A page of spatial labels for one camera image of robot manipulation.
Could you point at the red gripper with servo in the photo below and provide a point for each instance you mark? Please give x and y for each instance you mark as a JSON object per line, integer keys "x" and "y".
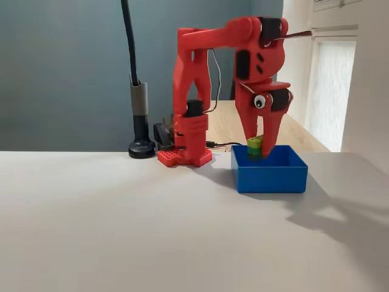
{"x": 247, "y": 101}

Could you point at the yellow-green small block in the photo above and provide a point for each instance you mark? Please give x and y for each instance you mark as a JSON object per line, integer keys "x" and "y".
{"x": 254, "y": 149}

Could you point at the red robot arm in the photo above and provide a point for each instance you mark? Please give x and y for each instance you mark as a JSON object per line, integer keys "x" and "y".
{"x": 199, "y": 39}

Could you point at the blue plastic bin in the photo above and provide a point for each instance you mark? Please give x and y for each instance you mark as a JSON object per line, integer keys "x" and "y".
{"x": 272, "y": 179}

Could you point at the light wooden table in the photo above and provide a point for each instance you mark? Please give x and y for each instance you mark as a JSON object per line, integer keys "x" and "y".
{"x": 226, "y": 124}

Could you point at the white framed window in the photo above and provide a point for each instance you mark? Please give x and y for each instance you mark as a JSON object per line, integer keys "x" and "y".
{"x": 331, "y": 91}

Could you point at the black table clamp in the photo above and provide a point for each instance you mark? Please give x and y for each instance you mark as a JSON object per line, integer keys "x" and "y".
{"x": 161, "y": 134}

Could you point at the grey sleeve on stand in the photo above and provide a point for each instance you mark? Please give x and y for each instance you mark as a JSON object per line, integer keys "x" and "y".
{"x": 139, "y": 98}

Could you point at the black gooseneck stand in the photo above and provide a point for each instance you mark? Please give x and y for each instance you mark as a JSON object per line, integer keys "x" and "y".
{"x": 133, "y": 54}

